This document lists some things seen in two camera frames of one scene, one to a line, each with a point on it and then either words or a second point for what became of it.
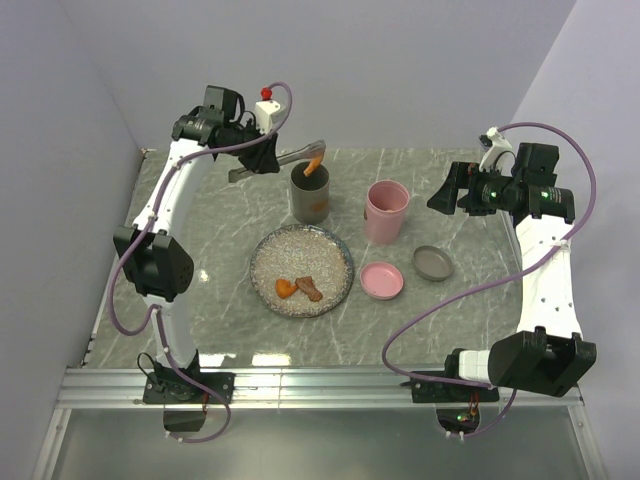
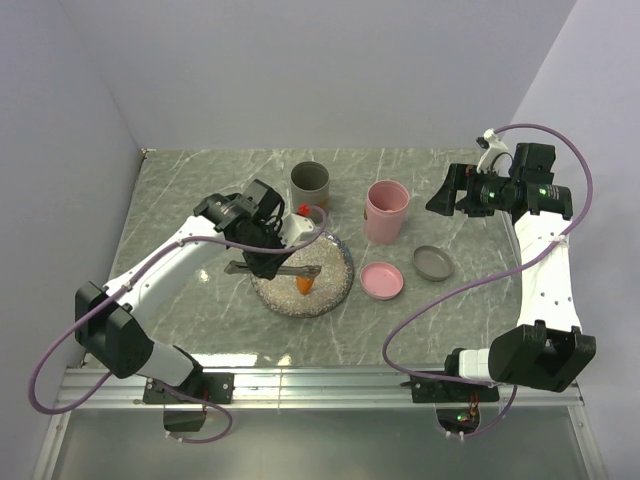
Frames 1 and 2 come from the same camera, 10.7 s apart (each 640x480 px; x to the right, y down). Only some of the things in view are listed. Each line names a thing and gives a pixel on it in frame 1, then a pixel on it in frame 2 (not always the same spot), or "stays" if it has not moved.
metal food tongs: x=309 y=151 → x=240 y=267
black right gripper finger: x=461 y=174 stays
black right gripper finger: x=444 y=200 stays
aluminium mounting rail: x=290 y=389 stays
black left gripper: x=265 y=159 → x=267 y=267
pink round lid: x=381 y=280 stays
